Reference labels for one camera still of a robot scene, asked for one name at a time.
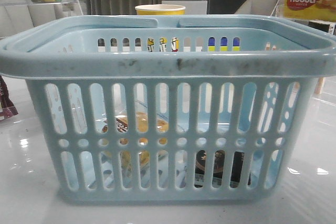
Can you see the bagged bread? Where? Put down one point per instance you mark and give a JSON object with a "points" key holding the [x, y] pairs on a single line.
{"points": [[141, 121]]}

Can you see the dark red snack bag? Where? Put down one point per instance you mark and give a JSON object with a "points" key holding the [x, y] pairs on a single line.
{"points": [[7, 107]]}

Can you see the yellow paper cup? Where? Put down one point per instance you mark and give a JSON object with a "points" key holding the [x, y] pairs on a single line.
{"points": [[161, 9]]}

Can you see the light blue plastic basket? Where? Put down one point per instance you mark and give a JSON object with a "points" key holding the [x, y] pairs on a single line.
{"points": [[82, 71]]}

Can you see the beige chair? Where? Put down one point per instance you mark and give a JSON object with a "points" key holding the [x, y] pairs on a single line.
{"points": [[259, 7]]}

